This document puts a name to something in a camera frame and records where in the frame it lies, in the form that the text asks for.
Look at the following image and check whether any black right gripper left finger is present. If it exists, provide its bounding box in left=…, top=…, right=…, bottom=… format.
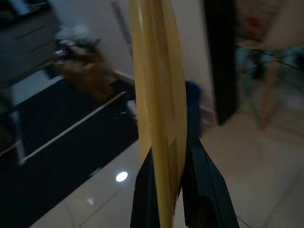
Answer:
left=130, top=149, right=162, bottom=228

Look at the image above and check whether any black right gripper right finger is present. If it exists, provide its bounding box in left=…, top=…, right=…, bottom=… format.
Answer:
left=181, top=136, right=239, bottom=228

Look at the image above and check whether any yellow plate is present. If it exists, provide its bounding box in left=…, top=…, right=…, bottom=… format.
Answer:
left=129, top=0, right=187, bottom=228

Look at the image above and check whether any blue bin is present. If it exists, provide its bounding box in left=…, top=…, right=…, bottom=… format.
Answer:
left=184, top=80, right=203, bottom=138

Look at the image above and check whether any black floor mat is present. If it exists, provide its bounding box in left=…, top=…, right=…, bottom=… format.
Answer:
left=0, top=77, right=140, bottom=228

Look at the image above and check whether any white metal rod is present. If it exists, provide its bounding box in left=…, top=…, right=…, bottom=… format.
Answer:
left=18, top=91, right=127, bottom=165

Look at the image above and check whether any brown cardboard clutter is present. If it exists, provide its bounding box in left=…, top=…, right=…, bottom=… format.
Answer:
left=54, top=38, right=134, bottom=103

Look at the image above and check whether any white chair with wooden legs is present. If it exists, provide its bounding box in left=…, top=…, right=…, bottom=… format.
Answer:
left=234, top=0, right=304, bottom=131

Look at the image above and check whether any grey drawer cabinet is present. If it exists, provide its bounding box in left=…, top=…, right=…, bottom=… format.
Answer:
left=0, top=0, right=63, bottom=92

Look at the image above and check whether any black door frame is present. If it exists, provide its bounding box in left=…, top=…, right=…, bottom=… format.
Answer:
left=203, top=0, right=238, bottom=126

